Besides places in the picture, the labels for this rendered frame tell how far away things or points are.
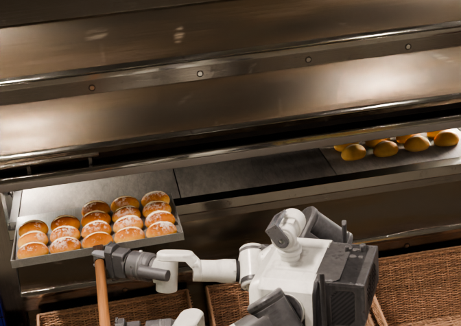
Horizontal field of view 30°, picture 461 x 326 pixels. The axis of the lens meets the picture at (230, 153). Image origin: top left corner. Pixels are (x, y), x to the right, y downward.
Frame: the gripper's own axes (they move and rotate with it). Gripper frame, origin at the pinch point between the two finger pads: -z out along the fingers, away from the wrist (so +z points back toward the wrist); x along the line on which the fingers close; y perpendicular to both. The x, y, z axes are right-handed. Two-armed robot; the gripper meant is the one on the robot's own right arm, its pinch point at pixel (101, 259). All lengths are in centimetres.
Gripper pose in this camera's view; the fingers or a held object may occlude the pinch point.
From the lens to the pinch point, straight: 272.2
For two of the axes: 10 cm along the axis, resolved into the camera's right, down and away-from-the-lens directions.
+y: 4.1, -3.9, 8.2
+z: 9.1, 0.9, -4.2
